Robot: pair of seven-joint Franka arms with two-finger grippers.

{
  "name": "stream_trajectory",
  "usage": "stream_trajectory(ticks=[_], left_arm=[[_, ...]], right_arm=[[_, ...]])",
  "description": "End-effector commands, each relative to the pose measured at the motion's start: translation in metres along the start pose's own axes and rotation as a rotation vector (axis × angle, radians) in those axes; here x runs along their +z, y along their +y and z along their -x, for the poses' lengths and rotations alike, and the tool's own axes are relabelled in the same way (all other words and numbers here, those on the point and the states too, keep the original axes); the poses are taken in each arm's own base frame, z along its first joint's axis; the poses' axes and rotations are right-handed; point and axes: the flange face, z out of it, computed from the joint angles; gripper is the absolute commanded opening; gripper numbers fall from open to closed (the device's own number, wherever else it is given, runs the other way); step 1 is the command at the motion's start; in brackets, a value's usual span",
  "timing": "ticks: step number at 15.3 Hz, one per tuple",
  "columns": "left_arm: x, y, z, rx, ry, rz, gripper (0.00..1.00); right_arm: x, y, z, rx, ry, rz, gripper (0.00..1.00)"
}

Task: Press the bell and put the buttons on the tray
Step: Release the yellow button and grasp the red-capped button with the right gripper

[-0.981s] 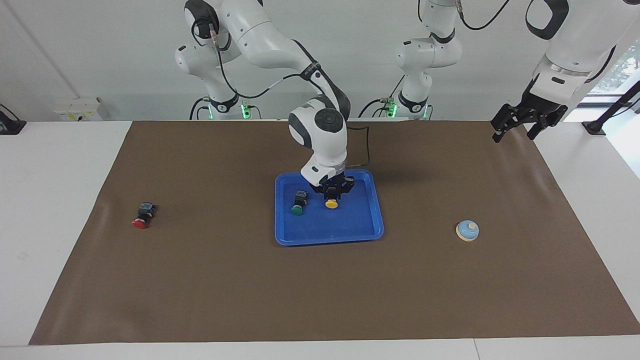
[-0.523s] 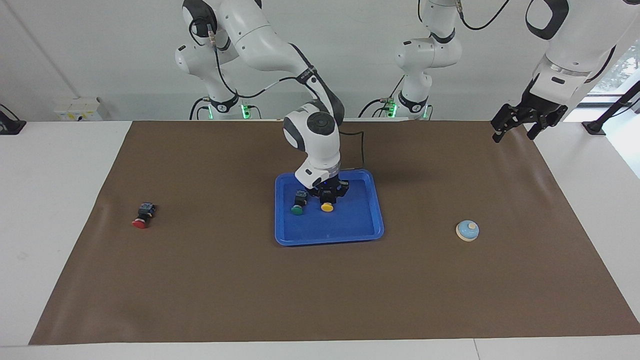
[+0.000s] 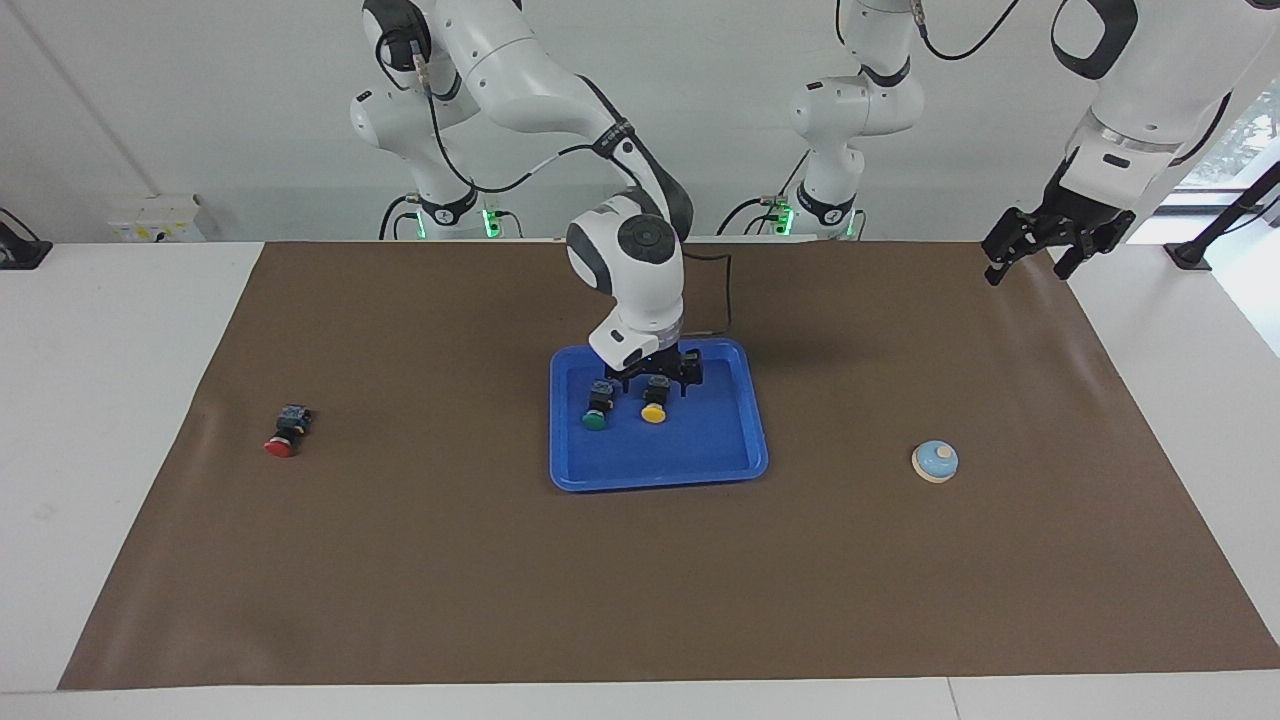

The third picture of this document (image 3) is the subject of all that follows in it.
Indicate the black angled stand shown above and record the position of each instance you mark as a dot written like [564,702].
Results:
[1190,255]

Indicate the white wall outlet box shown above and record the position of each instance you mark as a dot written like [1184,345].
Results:
[150,225]

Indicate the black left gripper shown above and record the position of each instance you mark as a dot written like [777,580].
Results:
[1060,225]

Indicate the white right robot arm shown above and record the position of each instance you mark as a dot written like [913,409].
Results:
[640,270]

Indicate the red push button switch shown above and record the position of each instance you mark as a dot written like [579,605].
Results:
[286,434]

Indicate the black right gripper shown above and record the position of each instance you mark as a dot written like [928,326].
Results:
[665,360]

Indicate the black table clamp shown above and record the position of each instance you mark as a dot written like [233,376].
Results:
[20,252]

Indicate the brown table mat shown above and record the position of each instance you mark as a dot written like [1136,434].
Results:
[600,580]

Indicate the yellow push button switch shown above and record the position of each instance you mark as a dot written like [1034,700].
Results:
[654,413]

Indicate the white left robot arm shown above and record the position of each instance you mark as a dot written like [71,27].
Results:
[860,110]

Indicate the green push button switch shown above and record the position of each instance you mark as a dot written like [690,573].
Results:
[595,420]

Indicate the blue plastic tray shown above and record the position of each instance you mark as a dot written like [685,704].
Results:
[700,440]

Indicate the light blue service bell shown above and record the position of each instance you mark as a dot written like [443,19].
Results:
[936,460]

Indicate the window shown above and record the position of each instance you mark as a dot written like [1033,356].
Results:
[1245,135]

